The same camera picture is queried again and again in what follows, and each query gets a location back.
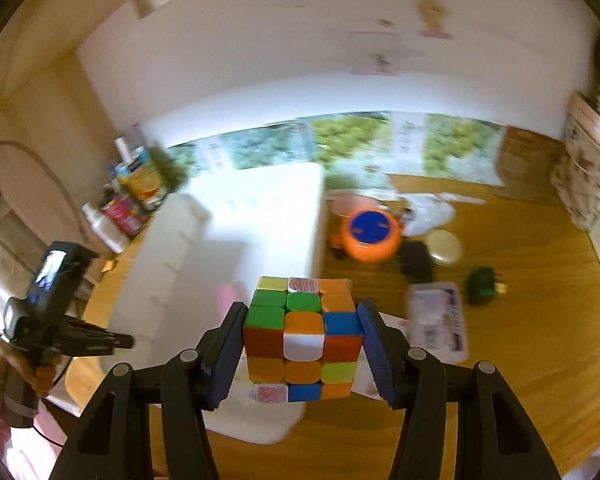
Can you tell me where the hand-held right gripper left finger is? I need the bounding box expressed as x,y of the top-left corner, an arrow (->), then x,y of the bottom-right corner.
47,301 -> 249,480

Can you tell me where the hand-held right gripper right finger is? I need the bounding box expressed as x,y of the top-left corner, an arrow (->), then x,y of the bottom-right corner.
356,299 -> 563,480

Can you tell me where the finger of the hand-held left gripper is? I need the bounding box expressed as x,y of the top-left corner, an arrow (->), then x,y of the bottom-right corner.
55,315 -> 135,361

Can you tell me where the clear plastic box with label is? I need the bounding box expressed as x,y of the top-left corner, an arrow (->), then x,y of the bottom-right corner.
407,281 -> 468,363

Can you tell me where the multicoloured puzzle cube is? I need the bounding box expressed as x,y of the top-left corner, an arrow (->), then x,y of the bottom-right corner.
243,276 -> 365,405

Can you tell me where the black power adapter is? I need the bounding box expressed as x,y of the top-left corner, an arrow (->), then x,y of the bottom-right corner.
400,241 -> 435,283

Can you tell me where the dark green small object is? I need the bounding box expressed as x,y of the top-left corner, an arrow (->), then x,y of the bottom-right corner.
466,266 -> 508,306

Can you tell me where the round gold tin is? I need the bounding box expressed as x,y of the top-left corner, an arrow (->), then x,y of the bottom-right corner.
427,230 -> 463,266

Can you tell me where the white plastic basket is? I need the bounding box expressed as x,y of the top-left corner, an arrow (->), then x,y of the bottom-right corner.
45,164 -> 329,445

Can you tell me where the white plastic device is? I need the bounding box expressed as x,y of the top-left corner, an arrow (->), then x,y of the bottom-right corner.
402,195 -> 456,238

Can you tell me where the person's left hand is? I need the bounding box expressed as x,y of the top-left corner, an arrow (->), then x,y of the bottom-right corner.
0,337 -> 63,399

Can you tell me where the white plastic bottle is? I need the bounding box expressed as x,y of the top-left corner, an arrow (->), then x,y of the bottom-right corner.
82,203 -> 131,253

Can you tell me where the pink patterned can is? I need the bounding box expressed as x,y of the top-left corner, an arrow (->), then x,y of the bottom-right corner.
100,195 -> 148,236

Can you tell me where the orange round socket blue top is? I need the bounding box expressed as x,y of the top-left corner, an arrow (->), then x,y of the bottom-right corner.
341,208 -> 402,264

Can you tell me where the pink plastic container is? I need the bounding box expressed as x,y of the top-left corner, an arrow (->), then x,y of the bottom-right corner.
328,194 -> 381,251

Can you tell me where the grape print flattened carton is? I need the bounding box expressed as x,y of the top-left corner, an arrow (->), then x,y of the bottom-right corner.
165,110 -> 506,186

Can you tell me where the brown cardboard sheet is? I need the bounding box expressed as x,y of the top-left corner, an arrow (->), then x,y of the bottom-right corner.
495,127 -> 566,203

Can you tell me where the beige tape piece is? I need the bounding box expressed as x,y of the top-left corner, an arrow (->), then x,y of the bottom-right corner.
132,0 -> 173,17

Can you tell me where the black braided cable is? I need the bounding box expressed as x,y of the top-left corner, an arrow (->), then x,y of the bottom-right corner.
30,410 -> 66,448

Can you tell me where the cartoon wall sticker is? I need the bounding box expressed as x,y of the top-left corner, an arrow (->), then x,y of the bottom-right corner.
417,0 -> 453,38

